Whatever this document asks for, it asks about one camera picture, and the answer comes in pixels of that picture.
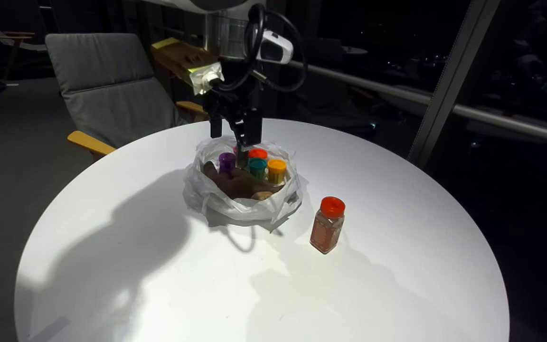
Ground red lid spice jar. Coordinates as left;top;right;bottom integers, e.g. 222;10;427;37
308;194;348;257

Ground brown plush dog toy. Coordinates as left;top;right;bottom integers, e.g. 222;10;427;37
201;160;277;202

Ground white plastic bag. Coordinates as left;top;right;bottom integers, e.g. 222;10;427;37
182;135;308;234

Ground yellow lid dough tub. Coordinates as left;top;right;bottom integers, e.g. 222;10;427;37
266;156;291;189

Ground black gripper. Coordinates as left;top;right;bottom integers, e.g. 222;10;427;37
207;84;266;164

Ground grey lounge chair wooden armrests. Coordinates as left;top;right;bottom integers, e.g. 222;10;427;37
44;31;213;160

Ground dark background chair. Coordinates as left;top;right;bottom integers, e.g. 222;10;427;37
0;2;51;57

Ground metal window railing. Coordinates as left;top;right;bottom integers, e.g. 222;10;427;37
285;56;547;152

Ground slanted grey window post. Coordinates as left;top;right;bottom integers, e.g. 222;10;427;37
408;0;503;168

